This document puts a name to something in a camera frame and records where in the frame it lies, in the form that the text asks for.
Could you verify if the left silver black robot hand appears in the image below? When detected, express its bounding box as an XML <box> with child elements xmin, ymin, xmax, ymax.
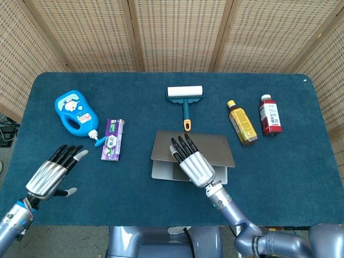
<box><xmin>25</xmin><ymin>144</ymin><xmax>89</xmax><ymax>201</ymax></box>

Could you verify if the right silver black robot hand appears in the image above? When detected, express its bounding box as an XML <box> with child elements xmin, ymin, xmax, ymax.
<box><xmin>169</xmin><ymin>133</ymin><xmax>216</xmax><ymax>188</ymax></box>

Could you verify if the silver grey laptop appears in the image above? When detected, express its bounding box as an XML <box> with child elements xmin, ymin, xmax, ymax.
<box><xmin>150</xmin><ymin>130</ymin><xmax>236</xmax><ymax>185</ymax></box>

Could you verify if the yellow label tea bottle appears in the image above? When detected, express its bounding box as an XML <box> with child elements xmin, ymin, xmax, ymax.
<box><xmin>227</xmin><ymin>99</ymin><xmax>258</xmax><ymax>146</ymax></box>

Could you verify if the teal lint roller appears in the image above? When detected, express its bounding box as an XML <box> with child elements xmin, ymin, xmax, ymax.
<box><xmin>164</xmin><ymin>85</ymin><xmax>205</xmax><ymax>132</ymax></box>

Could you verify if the blue detergent bottle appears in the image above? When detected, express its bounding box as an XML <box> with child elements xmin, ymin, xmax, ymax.
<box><xmin>54</xmin><ymin>90</ymin><xmax>107</xmax><ymax>147</ymax></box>

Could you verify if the dark teal table mat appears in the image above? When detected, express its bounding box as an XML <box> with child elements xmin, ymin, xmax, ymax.
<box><xmin>0</xmin><ymin>71</ymin><xmax>344</xmax><ymax>227</ymax></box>

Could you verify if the purple toothpaste box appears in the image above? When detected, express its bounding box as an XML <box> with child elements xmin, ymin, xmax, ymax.
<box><xmin>101</xmin><ymin>118</ymin><xmax>126</xmax><ymax>162</ymax></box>

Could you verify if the blue-grey robot torso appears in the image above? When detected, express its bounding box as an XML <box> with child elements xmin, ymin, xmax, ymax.
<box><xmin>105</xmin><ymin>226</ymin><xmax>224</xmax><ymax>258</ymax></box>

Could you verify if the red juice bottle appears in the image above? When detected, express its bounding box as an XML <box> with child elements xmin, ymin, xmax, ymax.
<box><xmin>259</xmin><ymin>94</ymin><xmax>283</xmax><ymax>137</ymax></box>

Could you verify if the woven bamboo folding screen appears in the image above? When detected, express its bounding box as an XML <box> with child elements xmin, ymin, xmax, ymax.
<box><xmin>0</xmin><ymin>0</ymin><xmax>344</xmax><ymax>173</ymax></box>

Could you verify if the black cables and box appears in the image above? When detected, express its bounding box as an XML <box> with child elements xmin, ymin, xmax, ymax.
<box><xmin>0</xmin><ymin>112</ymin><xmax>18</xmax><ymax>147</ymax></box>

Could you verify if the black torso cable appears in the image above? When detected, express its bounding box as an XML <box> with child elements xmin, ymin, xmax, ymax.
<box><xmin>183</xmin><ymin>227</ymin><xmax>196</xmax><ymax>258</ymax></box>

